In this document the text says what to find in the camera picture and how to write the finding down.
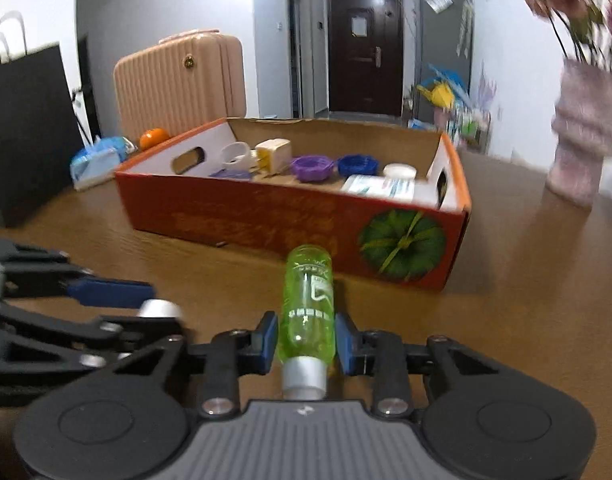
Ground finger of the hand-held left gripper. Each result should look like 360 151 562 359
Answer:
0 237 155 310
0 299 183 386

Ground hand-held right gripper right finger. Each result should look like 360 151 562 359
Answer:
335 312 502 418

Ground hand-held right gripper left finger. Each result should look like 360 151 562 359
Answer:
110 311 279 417

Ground green transparent bottle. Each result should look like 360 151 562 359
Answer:
277 244 335 402

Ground orange cardboard box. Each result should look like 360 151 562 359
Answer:
114 116 472 293

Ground white green box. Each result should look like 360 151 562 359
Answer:
341 174 439 206

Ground purple lid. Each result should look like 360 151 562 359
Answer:
209 167 254 181

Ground purple bowl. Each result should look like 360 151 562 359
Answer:
291 155 335 183

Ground white screw cap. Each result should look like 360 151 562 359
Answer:
220 141 251 171

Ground white round lid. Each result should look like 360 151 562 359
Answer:
382 162 417 181

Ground white yellow carton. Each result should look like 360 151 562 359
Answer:
255 138 293 176

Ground blue tissue pack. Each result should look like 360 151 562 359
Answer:
70 136 136 191

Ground black paper bag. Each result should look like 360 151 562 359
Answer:
0 10 89 228

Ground orange fruit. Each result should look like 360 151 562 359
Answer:
139 128 171 152

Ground pink ribbed suitcase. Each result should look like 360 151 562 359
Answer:
113 29 247 146

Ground metal rack with bottles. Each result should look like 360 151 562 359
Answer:
448 105 492 153

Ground yellow watering can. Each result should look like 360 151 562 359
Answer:
417 82 457 110

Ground dark brown entrance door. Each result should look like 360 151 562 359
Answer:
326 0 404 117

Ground blue plastic hangers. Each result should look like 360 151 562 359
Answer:
428 63 469 96

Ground purple decorative feathers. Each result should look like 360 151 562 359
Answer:
476 60 499 111

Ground grey side door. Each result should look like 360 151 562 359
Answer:
286 0 311 118

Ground pink textured vase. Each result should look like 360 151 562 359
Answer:
545 57 612 208

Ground grey refrigerator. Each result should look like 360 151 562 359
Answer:
415 0 474 111

